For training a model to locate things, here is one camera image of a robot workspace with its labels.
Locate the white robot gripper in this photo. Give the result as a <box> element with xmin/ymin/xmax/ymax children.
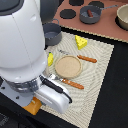
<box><xmin>0</xmin><ymin>76</ymin><xmax>72</xmax><ymax>113</ymax></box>

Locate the yellow toy bread loaf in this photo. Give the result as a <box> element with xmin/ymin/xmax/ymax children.
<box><xmin>24</xmin><ymin>97</ymin><xmax>42</xmax><ymax>115</ymax></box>

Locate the yellow cheese wedge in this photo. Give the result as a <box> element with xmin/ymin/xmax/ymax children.
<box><xmin>75</xmin><ymin>35</ymin><xmax>87</xmax><ymax>49</ymax></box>

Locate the brown toy sausage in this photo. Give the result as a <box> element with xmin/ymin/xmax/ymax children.
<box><xmin>87</xmin><ymin>10</ymin><xmax>93</xmax><ymax>17</ymax></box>

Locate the yellow toy banana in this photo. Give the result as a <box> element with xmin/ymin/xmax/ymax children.
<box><xmin>48</xmin><ymin>52</ymin><xmax>53</xmax><ymax>66</ymax></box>

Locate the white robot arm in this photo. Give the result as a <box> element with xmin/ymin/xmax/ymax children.
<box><xmin>0</xmin><ymin>0</ymin><xmax>72</xmax><ymax>115</ymax></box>

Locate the beige round plate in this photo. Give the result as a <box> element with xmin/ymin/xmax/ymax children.
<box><xmin>55</xmin><ymin>55</ymin><xmax>82</xmax><ymax>79</ymax></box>

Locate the white woven placemat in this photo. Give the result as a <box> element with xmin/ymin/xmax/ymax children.
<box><xmin>42</xmin><ymin>32</ymin><xmax>114</xmax><ymax>128</ymax></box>

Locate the grey pot on mat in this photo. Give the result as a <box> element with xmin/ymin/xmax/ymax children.
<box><xmin>43</xmin><ymin>22</ymin><xmax>62</xmax><ymax>46</ymax></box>

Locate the black burner disc front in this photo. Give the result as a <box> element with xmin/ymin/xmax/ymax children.
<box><xmin>60</xmin><ymin>9</ymin><xmax>76</xmax><ymax>19</ymax></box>

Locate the black burner disc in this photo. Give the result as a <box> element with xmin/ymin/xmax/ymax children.
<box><xmin>60</xmin><ymin>9</ymin><xmax>76</xmax><ymax>19</ymax></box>
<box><xmin>69</xmin><ymin>0</ymin><xmax>84</xmax><ymax>6</ymax></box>
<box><xmin>88</xmin><ymin>1</ymin><xmax>104</xmax><ymax>8</ymax></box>

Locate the black burner disc back left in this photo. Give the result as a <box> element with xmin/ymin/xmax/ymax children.
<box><xmin>69</xmin><ymin>0</ymin><xmax>84</xmax><ymax>6</ymax></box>

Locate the black burner disc back right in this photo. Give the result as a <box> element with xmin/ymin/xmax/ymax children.
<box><xmin>88</xmin><ymin>1</ymin><xmax>104</xmax><ymax>8</ymax></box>

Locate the beige bowl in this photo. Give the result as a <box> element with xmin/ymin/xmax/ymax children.
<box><xmin>117</xmin><ymin>4</ymin><xmax>128</xmax><ymax>30</ymax></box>

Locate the fork with wooden handle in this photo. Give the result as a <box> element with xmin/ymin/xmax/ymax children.
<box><xmin>49</xmin><ymin>74</ymin><xmax>84</xmax><ymax>90</ymax></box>

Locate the knife with wooden handle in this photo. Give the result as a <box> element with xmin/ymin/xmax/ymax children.
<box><xmin>58</xmin><ymin>50</ymin><xmax>97</xmax><ymax>63</ymax></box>

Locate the grey saucepan with handle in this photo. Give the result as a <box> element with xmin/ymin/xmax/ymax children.
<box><xmin>78</xmin><ymin>4</ymin><xmax>119</xmax><ymax>25</ymax></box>

